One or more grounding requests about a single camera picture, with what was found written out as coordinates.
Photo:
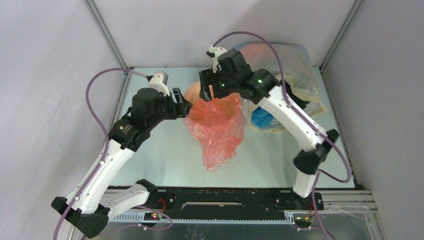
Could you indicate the blue plastic trash bag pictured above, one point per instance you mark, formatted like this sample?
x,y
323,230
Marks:
x,y
262,119

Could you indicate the large translucent storage bag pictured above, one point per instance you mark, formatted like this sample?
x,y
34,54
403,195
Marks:
x,y
297,71

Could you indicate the left circuit board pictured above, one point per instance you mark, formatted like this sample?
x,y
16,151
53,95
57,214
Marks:
x,y
152,216

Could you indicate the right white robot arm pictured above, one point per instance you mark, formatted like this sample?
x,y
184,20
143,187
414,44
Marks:
x,y
268,94

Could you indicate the black plastic trash bag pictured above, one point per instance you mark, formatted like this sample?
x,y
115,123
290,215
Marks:
x,y
301,103

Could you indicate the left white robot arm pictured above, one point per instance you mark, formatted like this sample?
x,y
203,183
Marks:
x,y
88,208

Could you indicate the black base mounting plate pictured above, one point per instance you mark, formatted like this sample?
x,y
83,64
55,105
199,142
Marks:
x,y
231,204

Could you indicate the beige plastic trash bin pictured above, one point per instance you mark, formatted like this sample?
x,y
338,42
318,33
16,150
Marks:
x,y
192,94

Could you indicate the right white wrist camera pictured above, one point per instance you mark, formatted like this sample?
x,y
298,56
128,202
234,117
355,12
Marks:
x,y
214,52

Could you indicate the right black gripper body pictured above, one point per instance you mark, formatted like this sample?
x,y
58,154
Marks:
x,y
205,81

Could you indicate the circuit board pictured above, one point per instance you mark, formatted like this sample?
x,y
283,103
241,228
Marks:
x,y
152,216
302,222

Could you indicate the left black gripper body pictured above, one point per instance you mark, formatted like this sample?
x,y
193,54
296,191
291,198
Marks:
x,y
167,110

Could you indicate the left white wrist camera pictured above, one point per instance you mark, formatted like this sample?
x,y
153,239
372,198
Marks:
x,y
159,81

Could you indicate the right circuit board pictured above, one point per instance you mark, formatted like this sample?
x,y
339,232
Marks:
x,y
302,222

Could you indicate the red plastic trash bag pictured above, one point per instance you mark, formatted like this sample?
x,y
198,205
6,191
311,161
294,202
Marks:
x,y
219,128

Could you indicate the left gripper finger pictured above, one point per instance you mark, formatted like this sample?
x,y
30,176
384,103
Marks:
x,y
182,108
179,97

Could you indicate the aluminium frame rail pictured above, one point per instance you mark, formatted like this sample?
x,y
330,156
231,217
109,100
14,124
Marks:
x,y
339,201

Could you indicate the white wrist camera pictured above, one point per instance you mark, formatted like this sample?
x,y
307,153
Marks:
x,y
159,81
214,52

